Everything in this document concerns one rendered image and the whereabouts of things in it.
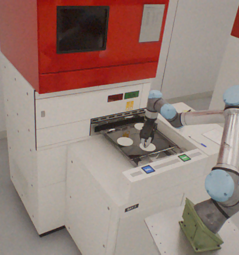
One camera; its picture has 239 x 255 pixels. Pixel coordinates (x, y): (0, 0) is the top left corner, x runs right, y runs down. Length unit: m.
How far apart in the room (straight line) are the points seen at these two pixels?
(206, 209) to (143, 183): 0.36
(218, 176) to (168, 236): 0.41
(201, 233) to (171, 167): 0.43
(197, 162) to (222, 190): 0.56
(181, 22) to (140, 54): 2.36
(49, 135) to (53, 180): 0.36
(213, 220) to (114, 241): 0.62
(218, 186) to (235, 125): 0.29
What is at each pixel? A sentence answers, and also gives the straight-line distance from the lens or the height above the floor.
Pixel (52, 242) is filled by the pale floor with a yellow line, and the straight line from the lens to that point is 2.61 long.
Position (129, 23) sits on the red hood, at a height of 1.59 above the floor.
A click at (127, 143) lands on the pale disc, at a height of 0.90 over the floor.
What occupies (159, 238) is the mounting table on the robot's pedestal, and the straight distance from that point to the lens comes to 1.60.
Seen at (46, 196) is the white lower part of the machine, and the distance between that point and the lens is 2.32.
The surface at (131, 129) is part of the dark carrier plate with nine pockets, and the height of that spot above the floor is 0.90.
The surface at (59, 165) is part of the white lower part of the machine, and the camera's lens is 2.19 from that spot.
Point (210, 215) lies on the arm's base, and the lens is 1.53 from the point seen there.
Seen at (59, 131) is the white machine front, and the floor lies 0.93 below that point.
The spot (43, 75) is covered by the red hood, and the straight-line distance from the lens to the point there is 1.78.
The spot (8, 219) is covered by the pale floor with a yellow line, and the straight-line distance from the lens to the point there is 2.80.
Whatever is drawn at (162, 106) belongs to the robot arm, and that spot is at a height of 1.26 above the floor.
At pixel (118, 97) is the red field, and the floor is 1.10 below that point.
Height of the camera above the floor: 2.00
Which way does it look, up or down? 31 degrees down
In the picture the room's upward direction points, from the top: 7 degrees clockwise
